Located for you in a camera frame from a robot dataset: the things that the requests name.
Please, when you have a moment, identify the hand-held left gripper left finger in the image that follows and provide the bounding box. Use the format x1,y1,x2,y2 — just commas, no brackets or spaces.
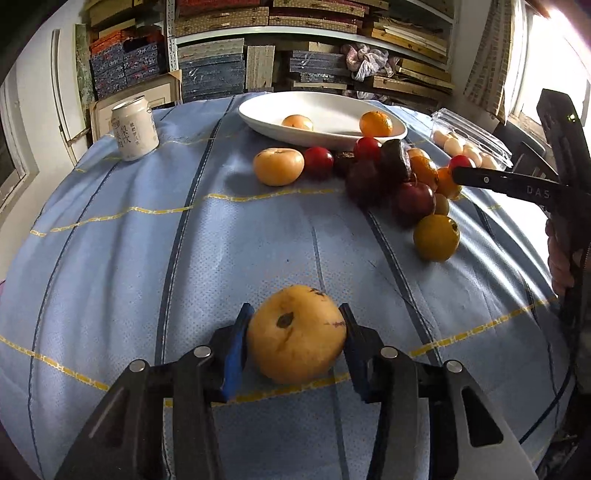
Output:
54,302,256,480

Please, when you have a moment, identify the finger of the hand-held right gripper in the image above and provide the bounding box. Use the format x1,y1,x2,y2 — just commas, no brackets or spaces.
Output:
452,167,568,204

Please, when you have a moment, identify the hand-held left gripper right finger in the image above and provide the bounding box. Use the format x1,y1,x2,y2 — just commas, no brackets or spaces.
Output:
338,303,539,480

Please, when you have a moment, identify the red tomato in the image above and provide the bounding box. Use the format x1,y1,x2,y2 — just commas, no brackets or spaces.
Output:
448,154,476,175
303,146,334,179
353,137,383,163

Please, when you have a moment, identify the yellow pear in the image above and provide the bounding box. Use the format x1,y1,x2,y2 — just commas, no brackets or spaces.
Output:
246,285,348,385

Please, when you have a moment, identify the yellow-green orange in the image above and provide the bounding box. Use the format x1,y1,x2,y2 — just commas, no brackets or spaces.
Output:
413,214,461,263

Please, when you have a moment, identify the pale orange persimmon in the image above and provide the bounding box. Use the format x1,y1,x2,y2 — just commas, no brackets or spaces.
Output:
253,148,305,187

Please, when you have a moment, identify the white oval plate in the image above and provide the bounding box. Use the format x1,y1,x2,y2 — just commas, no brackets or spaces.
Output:
238,91,409,148

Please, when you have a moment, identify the person's right hand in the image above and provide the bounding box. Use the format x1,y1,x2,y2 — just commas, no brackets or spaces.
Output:
546,220,585,297

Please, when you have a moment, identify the clear plastic egg carton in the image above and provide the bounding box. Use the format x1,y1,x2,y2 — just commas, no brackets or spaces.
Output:
431,108,514,171

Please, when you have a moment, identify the red plum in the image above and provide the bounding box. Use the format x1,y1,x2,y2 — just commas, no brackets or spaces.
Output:
392,181,437,227

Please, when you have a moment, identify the bright window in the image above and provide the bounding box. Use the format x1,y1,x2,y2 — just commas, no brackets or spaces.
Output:
508,0,591,134

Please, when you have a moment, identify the dark avocado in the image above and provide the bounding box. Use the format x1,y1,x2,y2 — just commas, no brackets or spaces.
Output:
379,139,411,183

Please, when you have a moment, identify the blue striped tablecloth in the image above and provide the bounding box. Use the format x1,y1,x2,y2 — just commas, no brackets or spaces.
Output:
0,92,578,480

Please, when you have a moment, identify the patterned beige curtain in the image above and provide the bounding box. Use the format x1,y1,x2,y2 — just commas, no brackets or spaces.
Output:
464,0,529,123

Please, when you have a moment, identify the dark purple plum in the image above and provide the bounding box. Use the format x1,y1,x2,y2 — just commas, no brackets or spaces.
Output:
346,159,384,206

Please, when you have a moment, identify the stack of wooden boxes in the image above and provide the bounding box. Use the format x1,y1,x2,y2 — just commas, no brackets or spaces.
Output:
360,14,455,100

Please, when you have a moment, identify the pink cloth bundle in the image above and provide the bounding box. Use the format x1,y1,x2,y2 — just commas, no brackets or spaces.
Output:
342,42,399,81

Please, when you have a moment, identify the stack of dark grey boxes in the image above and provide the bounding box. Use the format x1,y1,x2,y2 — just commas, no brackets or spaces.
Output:
290,50,354,90

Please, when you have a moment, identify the white drink can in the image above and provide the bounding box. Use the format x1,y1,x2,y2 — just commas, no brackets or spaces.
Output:
111,95,160,162

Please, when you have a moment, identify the upright brown cardboard box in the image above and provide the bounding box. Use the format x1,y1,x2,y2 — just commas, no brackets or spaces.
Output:
246,45,276,90

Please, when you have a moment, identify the stack of woven boxes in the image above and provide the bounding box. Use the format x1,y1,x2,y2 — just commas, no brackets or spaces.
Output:
175,0,389,38

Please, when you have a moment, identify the stack of dark blue boxes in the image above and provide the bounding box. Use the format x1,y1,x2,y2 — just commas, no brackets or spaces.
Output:
178,39,245,102

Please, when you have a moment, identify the white framed window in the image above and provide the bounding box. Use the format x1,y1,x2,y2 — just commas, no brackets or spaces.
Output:
0,74,38,199

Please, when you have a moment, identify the stack of blue patterned boxes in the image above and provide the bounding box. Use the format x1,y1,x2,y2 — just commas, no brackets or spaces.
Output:
90,30,167,100

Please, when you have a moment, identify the green patterned board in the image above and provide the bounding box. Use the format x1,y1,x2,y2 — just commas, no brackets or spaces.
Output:
75,23,96,110

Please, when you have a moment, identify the wooden picture frame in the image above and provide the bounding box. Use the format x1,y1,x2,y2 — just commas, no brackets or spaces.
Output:
90,71,183,141

